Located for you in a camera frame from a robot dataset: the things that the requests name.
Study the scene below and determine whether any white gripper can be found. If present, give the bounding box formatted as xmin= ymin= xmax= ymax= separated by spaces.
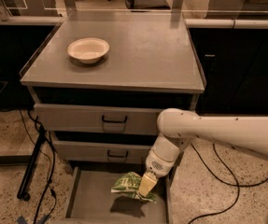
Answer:
xmin=138 ymin=150 xmax=174 ymax=197

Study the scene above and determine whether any green jalapeno chip bag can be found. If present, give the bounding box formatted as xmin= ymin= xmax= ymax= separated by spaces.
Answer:
xmin=111 ymin=172 xmax=156 ymax=203

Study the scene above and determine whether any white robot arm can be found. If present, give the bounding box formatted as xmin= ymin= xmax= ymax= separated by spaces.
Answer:
xmin=138 ymin=108 xmax=268 ymax=197

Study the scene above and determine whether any grey open bottom drawer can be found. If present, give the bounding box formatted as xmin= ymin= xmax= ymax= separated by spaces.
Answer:
xmin=55 ymin=163 xmax=173 ymax=224

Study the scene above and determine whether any grey middle drawer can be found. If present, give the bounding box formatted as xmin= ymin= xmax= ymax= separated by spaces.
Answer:
xmin=51 ymin=132 xmax=185 ymax=167

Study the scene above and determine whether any grey drawer cabinet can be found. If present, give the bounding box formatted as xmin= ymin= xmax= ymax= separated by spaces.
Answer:
xmin=19 ymin=10 xmax=207 ymax=175

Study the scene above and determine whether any grey top drawer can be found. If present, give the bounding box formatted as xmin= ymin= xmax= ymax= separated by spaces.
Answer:
xmin=35 ymin=104 xmax=162 ymax=135

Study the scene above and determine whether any black stand leg with wheel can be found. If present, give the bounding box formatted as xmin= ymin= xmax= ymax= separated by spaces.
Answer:
xmin=17 ymin=126 xmax=45 ymax=202

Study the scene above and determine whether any white paper bowl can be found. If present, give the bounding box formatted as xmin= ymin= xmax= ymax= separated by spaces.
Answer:
xmin=67 ymin=38 xmax=109 ymax=64

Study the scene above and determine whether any black cable left floor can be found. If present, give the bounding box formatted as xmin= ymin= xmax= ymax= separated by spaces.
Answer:
xmin=19 ymin=109 xmax=58 ymax=224

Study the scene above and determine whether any black floor cable right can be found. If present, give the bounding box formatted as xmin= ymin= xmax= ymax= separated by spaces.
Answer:
xmin=187 ymin=140 xmax=268 ymax=224

